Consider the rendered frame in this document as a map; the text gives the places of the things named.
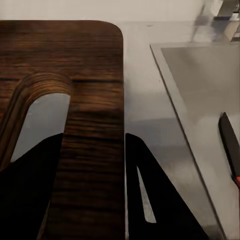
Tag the drop in sink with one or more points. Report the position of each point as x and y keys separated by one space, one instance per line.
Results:
x=202 y=80

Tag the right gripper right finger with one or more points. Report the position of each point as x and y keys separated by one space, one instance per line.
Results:
x=174 y=219

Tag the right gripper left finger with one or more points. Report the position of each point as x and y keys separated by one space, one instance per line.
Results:
x=25 y=190

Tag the cutting board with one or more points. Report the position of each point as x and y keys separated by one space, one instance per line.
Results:
x=84 y=59

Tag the parer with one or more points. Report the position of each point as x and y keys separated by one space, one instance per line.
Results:
x=233 y=145

